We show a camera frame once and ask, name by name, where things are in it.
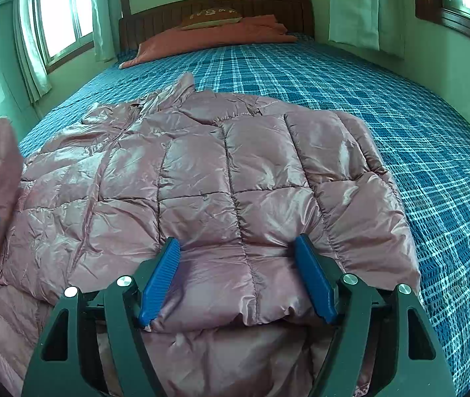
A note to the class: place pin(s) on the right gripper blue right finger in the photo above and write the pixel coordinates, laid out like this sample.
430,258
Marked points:
408,359

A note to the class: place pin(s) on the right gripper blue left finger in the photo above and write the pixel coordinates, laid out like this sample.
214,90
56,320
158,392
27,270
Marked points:
66,360

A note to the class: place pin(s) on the pink quilted down jacket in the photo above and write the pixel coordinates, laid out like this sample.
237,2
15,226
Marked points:
234,178

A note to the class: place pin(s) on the light green curtain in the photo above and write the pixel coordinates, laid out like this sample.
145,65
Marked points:
33,69
105,19

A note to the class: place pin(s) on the blue plaid bed cover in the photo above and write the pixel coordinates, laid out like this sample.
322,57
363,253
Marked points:
422,139

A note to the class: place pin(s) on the brown embroidered cushion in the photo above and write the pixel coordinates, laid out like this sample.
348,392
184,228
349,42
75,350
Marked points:
211,17

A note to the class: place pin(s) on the orange pillow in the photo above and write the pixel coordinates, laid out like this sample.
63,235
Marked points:
172,42

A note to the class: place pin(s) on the dark wooden headboard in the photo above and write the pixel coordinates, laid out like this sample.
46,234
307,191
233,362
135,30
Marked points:
296,15

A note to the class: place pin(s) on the window with wooden frame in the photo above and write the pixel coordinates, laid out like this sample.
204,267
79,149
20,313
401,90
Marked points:
63,29

